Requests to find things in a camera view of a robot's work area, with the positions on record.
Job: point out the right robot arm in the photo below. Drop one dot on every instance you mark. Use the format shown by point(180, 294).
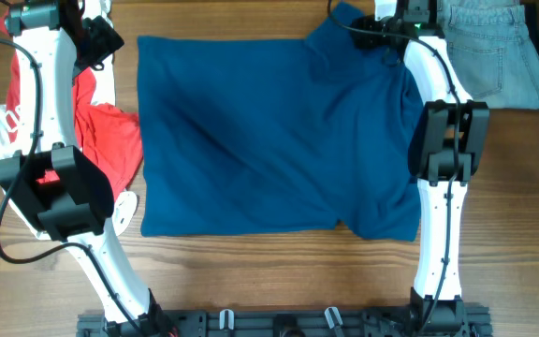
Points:
point(443, 156)

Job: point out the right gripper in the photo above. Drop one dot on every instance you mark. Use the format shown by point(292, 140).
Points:
point(363, 32)

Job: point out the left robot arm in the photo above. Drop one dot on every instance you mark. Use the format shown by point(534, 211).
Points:
point(59, 191)

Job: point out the white t-shirt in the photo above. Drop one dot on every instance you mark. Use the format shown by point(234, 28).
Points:
point(124, 215)

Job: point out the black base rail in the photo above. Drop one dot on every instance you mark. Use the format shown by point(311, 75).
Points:
point(283, 323)

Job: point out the red t-shirt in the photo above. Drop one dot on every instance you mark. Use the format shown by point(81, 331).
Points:
point(47, 103)

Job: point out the folded light blue jeans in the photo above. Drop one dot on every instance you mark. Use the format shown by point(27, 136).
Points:
point(490, 48)

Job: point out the blue t-shirt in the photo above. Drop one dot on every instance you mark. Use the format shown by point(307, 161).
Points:
point(277, 135)

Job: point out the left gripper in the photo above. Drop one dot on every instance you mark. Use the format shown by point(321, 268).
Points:
point(105, 37)

